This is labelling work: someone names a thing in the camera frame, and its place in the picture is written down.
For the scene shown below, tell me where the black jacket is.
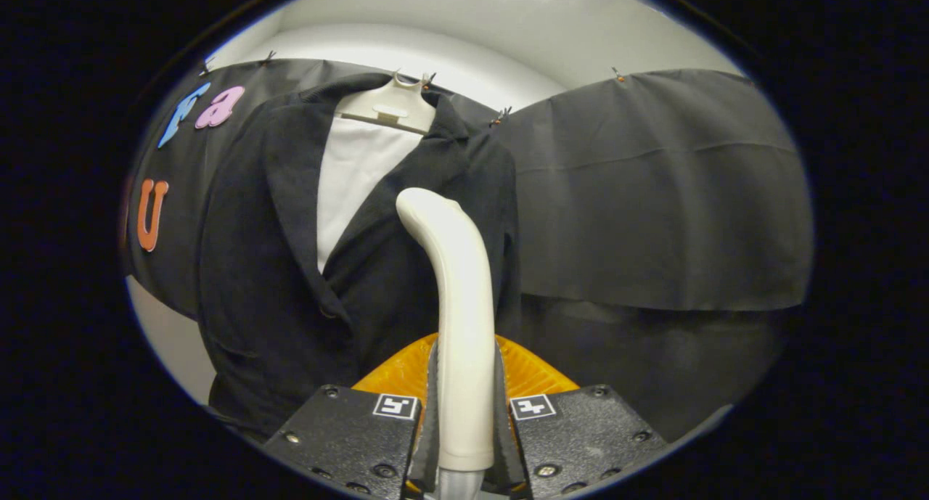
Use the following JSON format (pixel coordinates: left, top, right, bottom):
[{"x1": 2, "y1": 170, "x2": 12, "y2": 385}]
[{"x1": 197, "y1": 72, "x2": 523, "y2": 443}]

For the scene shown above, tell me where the white clothes hanger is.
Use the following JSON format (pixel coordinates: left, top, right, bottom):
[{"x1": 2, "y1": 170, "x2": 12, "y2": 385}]
[{"x1": 335, "y1": 72, "x2": 438, "y2": 136}]

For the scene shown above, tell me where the grey cabinet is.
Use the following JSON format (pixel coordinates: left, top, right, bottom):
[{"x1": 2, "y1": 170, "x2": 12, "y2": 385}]
[{"x1": 127, "y1": 276, "x2": 218, "y2": 406}]

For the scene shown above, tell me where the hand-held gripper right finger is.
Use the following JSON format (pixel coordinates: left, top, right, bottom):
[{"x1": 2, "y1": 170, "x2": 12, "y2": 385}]
[{"x1": 495, "y1": 333, "x2": 672, "y2": 499}]

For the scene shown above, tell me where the white garment steamer head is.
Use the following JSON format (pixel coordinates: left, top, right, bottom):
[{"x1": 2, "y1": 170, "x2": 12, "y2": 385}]
[{"x1": 396, "y1": 188, "x2": 496, "y2": 472}]

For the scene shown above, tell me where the black backdrop cloth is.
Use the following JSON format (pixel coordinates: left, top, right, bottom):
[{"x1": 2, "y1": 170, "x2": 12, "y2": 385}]
[{"x1": 120, "y1": 57, "x2": 814, "y2": 443}]

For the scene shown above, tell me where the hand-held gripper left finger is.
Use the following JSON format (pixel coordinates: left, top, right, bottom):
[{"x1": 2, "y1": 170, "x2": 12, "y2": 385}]
[{"x1": 265, "y1": 331, "x2": 442, "y2": 500}]

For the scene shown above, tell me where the white garment form board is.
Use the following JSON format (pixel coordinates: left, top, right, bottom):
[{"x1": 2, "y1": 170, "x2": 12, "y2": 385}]
[{"x1": 316, "y1": 115, "x2": 425, "y2": 274}]

